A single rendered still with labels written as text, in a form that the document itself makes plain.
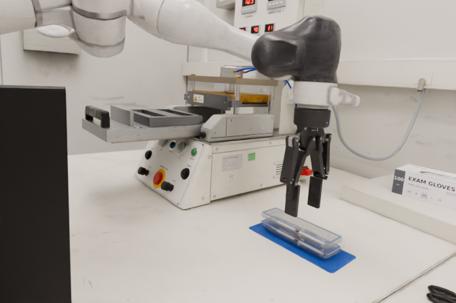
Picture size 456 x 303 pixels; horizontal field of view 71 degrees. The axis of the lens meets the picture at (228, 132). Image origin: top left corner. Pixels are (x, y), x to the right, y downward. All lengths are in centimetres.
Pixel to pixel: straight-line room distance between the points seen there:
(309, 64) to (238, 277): 43
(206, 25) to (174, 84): 180
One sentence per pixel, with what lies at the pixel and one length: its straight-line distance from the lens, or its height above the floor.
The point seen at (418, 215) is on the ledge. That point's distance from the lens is 98.
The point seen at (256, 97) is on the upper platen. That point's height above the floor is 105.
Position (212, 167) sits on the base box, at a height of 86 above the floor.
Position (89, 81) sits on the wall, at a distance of 234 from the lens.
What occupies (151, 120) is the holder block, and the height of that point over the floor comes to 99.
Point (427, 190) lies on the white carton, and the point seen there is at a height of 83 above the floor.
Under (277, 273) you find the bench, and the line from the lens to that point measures 66.
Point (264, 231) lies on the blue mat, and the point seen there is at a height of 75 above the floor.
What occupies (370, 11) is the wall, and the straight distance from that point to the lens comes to 143.
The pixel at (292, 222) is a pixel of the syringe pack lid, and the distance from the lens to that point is 76.
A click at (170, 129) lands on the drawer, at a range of 86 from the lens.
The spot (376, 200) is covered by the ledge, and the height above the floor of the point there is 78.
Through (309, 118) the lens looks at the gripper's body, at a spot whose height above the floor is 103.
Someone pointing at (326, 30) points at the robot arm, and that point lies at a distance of 67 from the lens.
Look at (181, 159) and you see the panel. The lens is 95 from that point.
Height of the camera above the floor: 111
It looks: 10 degrees down
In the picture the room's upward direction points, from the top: 3 degrees clockwise
